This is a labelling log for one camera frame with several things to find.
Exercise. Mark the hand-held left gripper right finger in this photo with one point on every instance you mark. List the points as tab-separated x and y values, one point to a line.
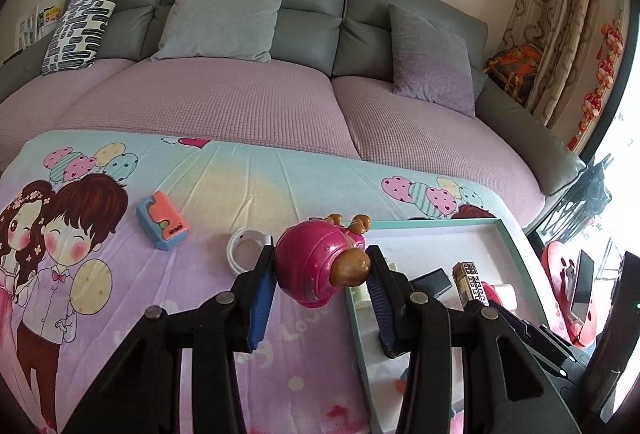
377	304

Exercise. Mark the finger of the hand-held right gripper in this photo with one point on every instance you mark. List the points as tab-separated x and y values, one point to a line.
575	404
550	344

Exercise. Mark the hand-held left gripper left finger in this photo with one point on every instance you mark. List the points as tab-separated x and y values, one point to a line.
262	299

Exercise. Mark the pink round toy figure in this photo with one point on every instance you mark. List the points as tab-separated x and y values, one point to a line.
310	259

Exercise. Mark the teal rimmed white tray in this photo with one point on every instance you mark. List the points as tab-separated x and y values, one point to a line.
430	244

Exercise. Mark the gold patterned small box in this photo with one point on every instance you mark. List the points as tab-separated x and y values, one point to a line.
470	284

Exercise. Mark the dark phone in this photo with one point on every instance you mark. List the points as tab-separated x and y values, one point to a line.
582	281

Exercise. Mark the red heart shaped stand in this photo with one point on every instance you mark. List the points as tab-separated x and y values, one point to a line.
560	274

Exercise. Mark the cartoon printed blanket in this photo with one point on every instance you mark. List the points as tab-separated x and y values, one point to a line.
225	194

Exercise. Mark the blue and orange stamp toy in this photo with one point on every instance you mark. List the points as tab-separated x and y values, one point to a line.
160	214

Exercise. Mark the metal drying rack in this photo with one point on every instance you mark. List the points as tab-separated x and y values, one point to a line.
595	184

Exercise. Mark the purple sofa seat cover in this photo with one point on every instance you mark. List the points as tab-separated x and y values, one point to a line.
200	99

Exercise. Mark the grey and purple cushion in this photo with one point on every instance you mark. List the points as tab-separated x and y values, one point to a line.
430	59

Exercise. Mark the red hanging ornament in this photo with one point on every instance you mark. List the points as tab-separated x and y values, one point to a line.
607	69

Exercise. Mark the orange backpack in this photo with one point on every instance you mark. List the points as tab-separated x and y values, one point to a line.
517	69

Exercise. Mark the grey sofa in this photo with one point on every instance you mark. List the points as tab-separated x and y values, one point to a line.
310	29

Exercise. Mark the light grey cushion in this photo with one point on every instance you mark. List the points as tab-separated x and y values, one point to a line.
220	14

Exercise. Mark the black and white patterned cushion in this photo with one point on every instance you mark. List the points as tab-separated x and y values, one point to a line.
80	29

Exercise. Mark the beige patterned curtain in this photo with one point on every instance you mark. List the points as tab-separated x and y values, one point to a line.
565	14

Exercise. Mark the yellow books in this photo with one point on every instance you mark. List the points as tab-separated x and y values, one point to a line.
50	15

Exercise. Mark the white rack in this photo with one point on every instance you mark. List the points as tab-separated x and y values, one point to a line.
27	31

